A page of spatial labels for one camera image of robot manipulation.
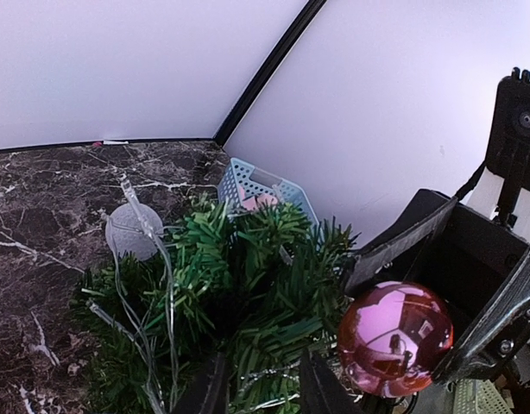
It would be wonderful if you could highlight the blue plastic basket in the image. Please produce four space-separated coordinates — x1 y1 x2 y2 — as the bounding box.
218 158 319 226

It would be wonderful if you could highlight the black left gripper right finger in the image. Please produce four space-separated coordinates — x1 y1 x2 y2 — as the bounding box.
299 348 363 414

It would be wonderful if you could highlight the small green christmas tree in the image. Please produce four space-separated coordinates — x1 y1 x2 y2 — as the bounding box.
72 197 356 413

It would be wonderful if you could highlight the green storage crate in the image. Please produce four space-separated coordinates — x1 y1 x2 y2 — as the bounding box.
452 379 512 414

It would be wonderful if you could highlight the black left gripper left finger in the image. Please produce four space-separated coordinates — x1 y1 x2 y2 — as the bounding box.
173 353 230 414

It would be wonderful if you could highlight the pink bow ornament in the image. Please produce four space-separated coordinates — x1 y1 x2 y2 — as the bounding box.
241 193 279 211

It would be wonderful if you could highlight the clear string light garland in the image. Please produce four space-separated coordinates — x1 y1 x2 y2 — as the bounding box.
84 172 300 414

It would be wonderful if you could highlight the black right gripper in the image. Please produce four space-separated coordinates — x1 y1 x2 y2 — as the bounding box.
344 68 530 382

